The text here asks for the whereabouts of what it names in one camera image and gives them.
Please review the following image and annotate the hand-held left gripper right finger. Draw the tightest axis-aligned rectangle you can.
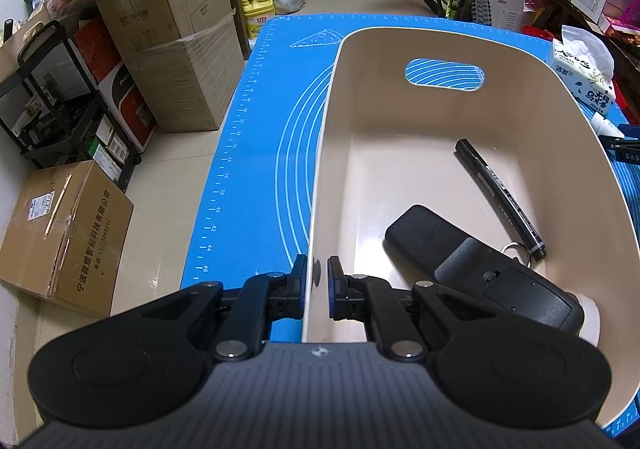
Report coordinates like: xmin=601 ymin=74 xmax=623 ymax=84
xmin=327 ymin=255 xmax=507 ymax=363

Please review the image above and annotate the plastic wrapped cardboard box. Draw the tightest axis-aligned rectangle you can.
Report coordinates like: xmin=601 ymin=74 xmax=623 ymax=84
xmin=125 ymin=10 xmax=247 ymax=133

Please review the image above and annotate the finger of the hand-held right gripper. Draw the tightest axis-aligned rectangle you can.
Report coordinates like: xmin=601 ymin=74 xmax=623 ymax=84
xmin=599 ymin=136 xmax=640 ymax=165

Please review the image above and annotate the yellow plastic jug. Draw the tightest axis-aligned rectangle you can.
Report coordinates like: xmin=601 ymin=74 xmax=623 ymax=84
xmin=241 ymin=0 xmax=276 ymax=41

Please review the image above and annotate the metal key ring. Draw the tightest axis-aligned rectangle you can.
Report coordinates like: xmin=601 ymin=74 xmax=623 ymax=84
xmin=501 ymin=241 xmax=531 ymax=266

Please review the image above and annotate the small white bottle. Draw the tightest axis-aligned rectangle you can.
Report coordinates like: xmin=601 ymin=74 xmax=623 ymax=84
xmin=591 ymin=111 xmax=626 ymax=140

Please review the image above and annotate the beige plastic bin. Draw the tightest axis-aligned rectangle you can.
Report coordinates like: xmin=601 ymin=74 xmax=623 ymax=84
xmin=301 ymin=28 xmax=640 ymax=431

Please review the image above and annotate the black marker pen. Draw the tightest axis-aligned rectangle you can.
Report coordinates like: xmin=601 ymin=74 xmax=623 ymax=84
xmin=454 ymin=138 xmax=548 ymax=261

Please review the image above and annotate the black utility cart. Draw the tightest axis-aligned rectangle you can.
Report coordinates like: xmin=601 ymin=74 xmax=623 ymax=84
xmin=0 ymin=19 xmax=144 ymax=193

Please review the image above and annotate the blue silicone mat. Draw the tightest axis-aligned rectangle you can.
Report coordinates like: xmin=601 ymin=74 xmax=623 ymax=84
xmin=180 ymin=13 xmax=640 ymax=441

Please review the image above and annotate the red white appliance box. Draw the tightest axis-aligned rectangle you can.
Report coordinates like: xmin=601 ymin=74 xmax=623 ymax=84
xmin=74 ymin=16 xmax=159 ymax=156

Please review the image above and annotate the taped cardboard box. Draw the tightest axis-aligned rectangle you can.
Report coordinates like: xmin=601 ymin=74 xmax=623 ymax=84
xmin=0 ymin=160 xmax=135 ymax=320

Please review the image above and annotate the black computer mouse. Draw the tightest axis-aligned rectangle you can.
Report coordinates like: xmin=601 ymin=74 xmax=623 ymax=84
xmin=434 ymin=237 xmax=586 ymax=339

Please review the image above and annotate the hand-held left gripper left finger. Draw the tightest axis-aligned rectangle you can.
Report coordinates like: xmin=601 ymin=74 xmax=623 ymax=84
xmin=134 ymin=254 xmax=309 ymax=363

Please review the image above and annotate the white tissue pack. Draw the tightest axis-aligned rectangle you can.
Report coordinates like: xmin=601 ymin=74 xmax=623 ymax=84
xmin=544 ymin=24 xmax=617 ymax=116

